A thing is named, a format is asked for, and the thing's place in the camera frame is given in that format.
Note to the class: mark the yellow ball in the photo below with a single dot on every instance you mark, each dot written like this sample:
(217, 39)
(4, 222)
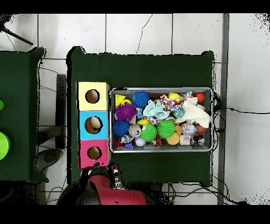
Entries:
(174, 97)

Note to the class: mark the blue spiky ball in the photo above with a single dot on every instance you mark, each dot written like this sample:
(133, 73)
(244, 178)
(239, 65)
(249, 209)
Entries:
(120, 128)
(141, 99)

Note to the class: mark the wooden box with three holes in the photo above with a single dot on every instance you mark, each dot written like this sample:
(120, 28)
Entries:
(99, 105)

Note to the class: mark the colourful patterned cloth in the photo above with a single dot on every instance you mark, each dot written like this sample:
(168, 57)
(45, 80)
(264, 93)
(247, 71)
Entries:
(168, 104)

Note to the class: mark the green spiky ball with eyes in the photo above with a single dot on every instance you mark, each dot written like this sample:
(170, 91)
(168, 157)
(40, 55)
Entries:
(148, 132)

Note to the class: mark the dark green side tablecloth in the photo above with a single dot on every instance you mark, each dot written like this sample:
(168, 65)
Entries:
(19, 105)

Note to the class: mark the light blue cloth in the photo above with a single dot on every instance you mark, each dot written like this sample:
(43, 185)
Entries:
(156, 109)

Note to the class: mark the purple spiky toy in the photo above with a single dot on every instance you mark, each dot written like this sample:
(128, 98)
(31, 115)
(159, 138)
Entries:
(126, 112)

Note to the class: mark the black tripod leg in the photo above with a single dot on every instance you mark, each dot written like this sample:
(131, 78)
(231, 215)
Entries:
(19, 37)

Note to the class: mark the lime green bowl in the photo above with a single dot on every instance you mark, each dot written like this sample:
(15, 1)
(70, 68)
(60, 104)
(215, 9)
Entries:
(3, 145)

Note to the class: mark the small green object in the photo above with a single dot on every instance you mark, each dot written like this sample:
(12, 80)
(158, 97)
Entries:
(1, 105)

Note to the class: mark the cream white cloth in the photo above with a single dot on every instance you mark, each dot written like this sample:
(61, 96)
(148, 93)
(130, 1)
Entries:
(194, 112)

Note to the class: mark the crushed silver drink can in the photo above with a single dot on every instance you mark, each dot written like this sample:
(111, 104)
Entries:
(135, 130)

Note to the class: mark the plain green spiky ball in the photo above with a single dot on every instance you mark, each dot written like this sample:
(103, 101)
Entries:
(166, 128)

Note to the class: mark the shallow clear mesh bin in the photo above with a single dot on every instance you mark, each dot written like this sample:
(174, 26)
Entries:
(160, 149)

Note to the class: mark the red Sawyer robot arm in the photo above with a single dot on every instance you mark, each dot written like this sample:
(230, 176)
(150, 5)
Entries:
(118, 194)

